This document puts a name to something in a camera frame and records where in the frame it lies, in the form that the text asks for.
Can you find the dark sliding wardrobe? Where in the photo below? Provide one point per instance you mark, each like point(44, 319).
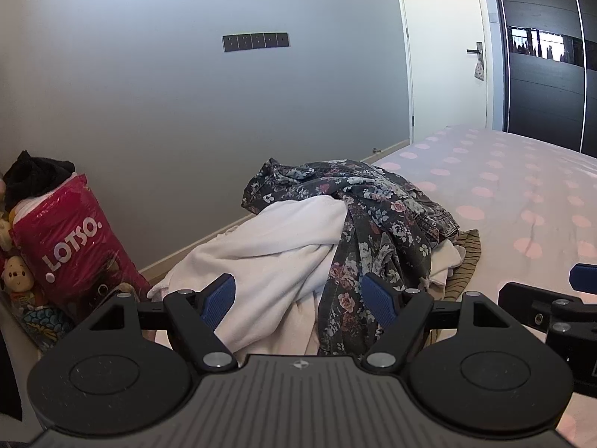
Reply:
point(545, 98)

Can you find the blue patterned plush toy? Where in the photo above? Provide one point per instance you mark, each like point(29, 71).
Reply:
point(46, 329)

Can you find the white garment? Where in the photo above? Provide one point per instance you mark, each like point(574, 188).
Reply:
point(270, 252)

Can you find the white door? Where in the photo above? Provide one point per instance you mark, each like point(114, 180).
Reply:
point(443, 32)

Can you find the small hanging pouch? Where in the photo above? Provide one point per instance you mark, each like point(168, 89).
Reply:
point(479, 69)

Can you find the cream garment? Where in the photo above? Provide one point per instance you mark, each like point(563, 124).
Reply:
point(445, 261)

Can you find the dark floral pants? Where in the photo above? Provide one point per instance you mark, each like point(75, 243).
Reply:
point(373, 210)

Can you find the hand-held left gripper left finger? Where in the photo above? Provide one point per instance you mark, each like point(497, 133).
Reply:
point(219, 302)

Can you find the yellow bear plush toy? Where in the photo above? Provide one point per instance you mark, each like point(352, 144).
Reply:
point(17, 277)

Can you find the red plastic bag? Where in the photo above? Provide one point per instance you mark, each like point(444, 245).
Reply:
point(65, 252)

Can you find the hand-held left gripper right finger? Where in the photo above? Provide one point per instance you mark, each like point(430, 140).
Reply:
point(380, 301)

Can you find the bed with pink dotted sheet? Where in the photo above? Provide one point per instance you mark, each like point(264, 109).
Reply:
point(513, 186)

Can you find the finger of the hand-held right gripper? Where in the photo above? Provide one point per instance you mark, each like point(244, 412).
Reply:
point(585, 276)
point(527, 305)

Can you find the dark wall switch panel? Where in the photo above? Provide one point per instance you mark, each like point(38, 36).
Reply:
point(255, 41)

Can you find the brown striped garment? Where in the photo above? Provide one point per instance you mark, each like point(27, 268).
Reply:
point(464, 261)

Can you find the black cloth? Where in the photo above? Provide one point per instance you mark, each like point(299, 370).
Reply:
point(37, 175)

